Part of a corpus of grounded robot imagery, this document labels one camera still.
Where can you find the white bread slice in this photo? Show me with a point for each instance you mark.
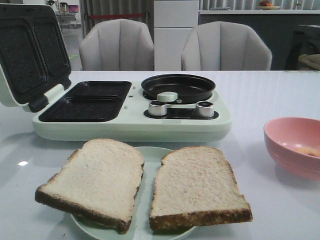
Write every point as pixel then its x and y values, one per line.
pixel 99 182
pixel 196 186

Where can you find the pink plastic bowl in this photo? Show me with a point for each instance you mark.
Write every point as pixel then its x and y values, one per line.
pixel 283 135

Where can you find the mint green breakfast maker lid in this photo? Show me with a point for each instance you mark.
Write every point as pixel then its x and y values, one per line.
pixel 33 56

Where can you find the mint green breakfast maker base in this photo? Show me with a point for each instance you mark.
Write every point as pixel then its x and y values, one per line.
pixel 118 110

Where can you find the left silver control knob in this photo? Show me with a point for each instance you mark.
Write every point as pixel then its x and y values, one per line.
pixel 157 108

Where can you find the silver control knob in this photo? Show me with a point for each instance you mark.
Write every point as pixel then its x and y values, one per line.
pixel 204 109
pixel 157 108

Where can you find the black round frying pan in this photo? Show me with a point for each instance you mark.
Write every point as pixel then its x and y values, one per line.
pixel 189 88

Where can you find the right silver control knob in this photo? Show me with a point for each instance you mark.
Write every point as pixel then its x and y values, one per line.
pixel 204 109

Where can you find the left grey upholstered chair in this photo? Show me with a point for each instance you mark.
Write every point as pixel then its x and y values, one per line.
pixel 118 45

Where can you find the grey upholstered chair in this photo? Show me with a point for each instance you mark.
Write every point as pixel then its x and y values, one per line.
pixel 118 45
pixel 225 46

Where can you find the right grey upholstered chair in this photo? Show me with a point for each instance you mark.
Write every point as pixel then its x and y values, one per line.
pixel 225 46

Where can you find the white refrigerator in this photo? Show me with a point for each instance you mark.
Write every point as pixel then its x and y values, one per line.
pixel 173 20

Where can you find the red barrier belt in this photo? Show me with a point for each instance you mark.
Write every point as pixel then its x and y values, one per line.
pixel 117 16

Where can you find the mint green round plate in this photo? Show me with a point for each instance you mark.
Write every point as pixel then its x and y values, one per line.
pixel 140 227

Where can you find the background metal cart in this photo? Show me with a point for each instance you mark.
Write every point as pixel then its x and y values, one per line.
pixel 65 13

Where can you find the grey kitchen counter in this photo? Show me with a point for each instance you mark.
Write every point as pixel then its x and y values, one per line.
pixel 275 27

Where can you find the fruit plate on counter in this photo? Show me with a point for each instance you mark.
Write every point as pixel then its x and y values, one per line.
pixel 267 5

